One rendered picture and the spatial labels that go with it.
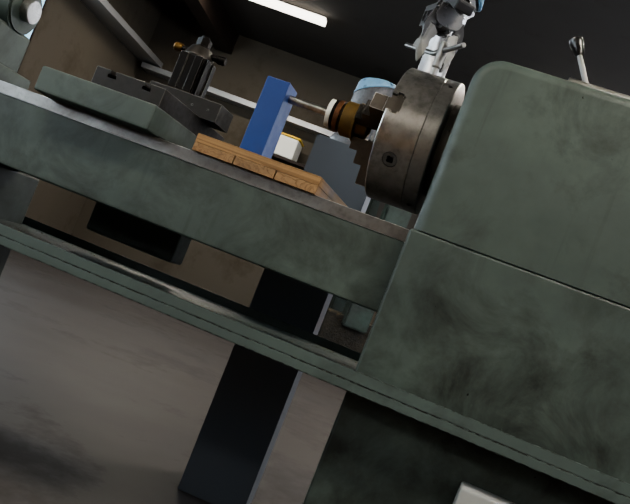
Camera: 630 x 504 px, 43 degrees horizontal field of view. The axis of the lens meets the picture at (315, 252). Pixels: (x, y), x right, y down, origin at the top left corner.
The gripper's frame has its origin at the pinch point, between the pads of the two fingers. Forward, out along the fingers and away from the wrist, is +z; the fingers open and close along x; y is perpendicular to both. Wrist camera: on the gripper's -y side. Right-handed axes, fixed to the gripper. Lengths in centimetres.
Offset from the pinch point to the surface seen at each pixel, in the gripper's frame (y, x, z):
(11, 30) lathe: 53, 91, 26
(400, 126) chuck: -16.7, 8.4, 20.5
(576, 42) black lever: -23.9, -20.2, -10.8
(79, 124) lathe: 20, 68, 44
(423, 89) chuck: -15.0, 5.8, 10.8
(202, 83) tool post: 33, 44, 22
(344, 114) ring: 1.4, 15.1, 19.8
